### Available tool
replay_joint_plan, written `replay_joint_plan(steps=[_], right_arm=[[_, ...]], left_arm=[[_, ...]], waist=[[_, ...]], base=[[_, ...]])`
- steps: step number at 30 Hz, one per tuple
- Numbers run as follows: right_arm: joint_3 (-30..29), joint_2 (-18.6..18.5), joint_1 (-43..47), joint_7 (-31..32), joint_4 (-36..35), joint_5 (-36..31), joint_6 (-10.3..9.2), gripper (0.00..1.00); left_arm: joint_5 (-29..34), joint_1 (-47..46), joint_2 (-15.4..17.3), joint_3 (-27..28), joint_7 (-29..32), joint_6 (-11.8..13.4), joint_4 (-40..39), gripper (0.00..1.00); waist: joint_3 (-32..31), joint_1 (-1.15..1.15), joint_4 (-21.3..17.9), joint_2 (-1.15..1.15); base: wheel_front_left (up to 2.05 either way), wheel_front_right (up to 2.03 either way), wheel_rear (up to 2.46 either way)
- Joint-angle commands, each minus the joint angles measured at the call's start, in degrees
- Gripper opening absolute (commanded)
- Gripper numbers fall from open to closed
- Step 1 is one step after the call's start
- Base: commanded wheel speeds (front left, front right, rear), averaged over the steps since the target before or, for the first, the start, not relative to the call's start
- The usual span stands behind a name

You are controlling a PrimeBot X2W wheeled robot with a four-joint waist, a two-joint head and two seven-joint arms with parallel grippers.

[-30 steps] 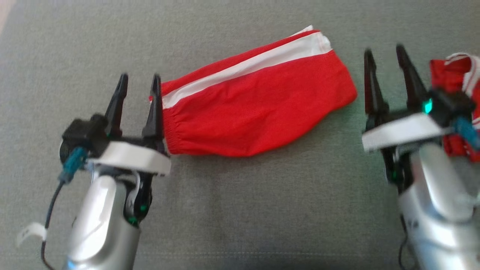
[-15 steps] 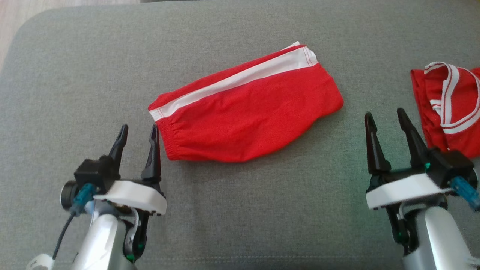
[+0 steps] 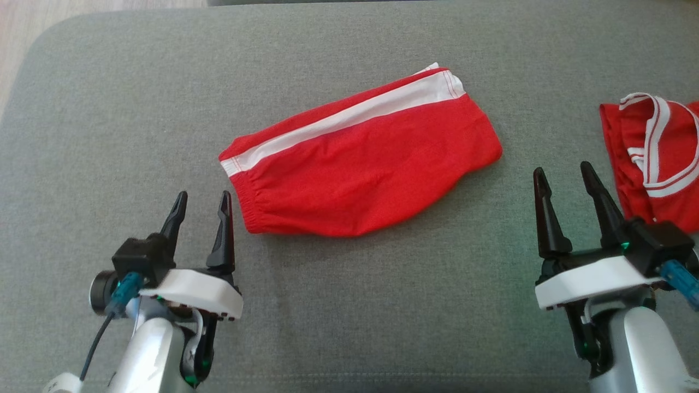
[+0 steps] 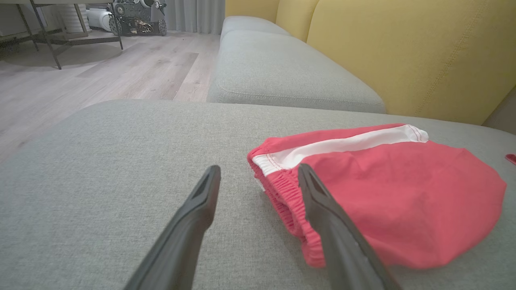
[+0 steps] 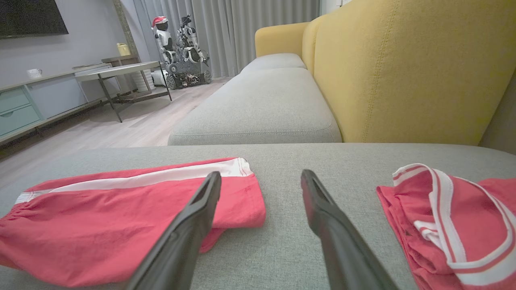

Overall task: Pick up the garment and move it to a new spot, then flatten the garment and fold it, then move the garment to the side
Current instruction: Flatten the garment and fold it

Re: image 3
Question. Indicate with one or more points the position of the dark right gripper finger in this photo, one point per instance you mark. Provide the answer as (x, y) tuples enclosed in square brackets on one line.
[(605, 207), (549, 224)]

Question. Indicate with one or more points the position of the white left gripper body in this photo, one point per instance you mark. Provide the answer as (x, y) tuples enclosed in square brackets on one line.
[(196, 292)]

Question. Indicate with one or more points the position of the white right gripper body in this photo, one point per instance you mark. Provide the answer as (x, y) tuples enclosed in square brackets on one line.
[(595, 281)]

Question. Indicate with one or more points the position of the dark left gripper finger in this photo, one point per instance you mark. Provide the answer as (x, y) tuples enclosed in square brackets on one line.
[(223, 240), (173, 226)]

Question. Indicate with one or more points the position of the red jersey with white sleeves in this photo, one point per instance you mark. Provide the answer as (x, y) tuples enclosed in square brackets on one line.
[(677, 180)]

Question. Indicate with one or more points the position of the red mesh shorts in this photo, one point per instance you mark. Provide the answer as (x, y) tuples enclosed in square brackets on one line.
[(360, 169)]

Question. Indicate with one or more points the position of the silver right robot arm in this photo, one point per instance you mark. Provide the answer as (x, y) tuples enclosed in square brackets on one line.
[(650, 355)]

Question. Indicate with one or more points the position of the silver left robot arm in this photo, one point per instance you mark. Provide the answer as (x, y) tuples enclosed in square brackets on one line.
[(155, 355)]

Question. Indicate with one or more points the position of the grey sofa seat cushion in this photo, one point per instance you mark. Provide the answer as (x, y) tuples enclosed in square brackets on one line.
[(349, 316)]

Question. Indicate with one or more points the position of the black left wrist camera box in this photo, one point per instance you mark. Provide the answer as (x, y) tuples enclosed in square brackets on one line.
[(142, 259)]

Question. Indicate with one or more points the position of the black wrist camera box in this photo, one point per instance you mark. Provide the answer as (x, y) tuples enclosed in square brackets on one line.
[(661, 245), (142, 259)]

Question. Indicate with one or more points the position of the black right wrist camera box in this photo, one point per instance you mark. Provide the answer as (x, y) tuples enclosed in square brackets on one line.
[(661, 245)]

